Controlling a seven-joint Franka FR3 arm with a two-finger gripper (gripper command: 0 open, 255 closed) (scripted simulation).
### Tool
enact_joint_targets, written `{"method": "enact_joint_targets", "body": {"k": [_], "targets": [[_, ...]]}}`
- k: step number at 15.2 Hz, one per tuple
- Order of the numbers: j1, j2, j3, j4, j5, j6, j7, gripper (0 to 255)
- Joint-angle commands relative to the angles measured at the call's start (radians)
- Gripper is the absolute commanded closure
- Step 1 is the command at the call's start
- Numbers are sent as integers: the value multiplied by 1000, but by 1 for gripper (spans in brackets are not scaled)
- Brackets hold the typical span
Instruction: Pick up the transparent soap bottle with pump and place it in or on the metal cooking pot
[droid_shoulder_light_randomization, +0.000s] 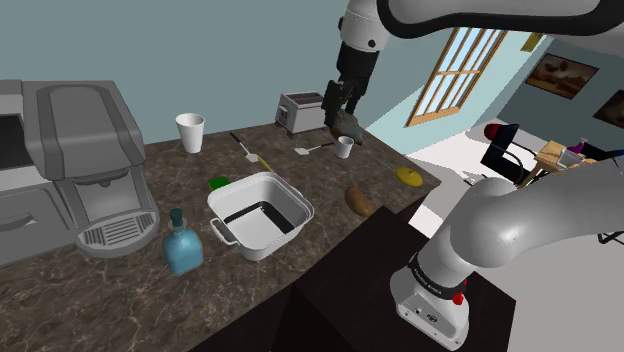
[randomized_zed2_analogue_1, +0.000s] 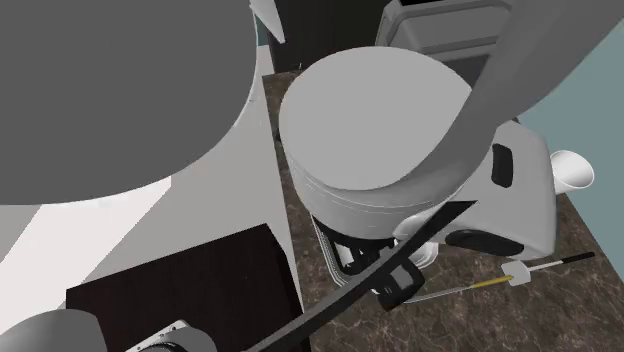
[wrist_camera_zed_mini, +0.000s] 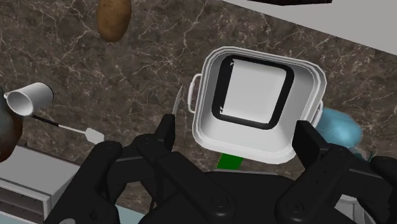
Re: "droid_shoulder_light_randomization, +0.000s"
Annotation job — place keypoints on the small white spatula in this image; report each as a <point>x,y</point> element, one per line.
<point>302,150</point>

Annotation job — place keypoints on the grey brown lumpy object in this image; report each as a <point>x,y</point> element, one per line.
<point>350,128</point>

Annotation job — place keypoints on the blue glass bottle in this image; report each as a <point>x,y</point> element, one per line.
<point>183,251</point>

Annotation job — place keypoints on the white square pot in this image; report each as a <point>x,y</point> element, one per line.
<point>287,204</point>

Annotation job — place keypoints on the small yellow wall picture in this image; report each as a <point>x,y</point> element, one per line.
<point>531,41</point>

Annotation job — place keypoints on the tall white cup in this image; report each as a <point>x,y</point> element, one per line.
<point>190,132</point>

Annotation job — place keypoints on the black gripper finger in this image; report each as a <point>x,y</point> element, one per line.
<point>355,100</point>
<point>334,100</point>

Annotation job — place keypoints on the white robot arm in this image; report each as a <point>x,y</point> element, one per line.
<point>512,229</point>

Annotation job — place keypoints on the wooden framed window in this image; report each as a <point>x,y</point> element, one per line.
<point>453,73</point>

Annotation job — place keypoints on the yellow pencil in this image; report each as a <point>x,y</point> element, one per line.
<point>264,164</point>

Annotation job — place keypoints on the green sponge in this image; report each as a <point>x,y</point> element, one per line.
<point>218,183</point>

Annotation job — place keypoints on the small white cup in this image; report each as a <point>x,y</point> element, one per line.
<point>343,148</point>

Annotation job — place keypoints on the grey boxy appliance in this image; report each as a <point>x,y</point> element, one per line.
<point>19,204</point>

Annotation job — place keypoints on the wooden table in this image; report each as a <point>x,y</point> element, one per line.
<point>548,156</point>

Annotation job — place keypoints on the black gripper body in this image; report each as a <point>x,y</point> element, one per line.
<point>357,66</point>

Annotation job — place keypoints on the grey coffee machine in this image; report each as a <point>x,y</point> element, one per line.
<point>92,161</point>

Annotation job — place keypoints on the brown wall picture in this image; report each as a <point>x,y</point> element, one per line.
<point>560,75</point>

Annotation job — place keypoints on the grey toaster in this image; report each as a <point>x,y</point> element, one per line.
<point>300,114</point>

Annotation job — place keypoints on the yellow round lid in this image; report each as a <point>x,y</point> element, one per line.
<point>408,176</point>

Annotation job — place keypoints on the dark wall picture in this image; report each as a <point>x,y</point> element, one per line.
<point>612,109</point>

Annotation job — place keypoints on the black chair with red top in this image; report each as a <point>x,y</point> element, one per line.
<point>497,146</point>

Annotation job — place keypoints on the brown potato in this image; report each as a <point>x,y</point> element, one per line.
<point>359,202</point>

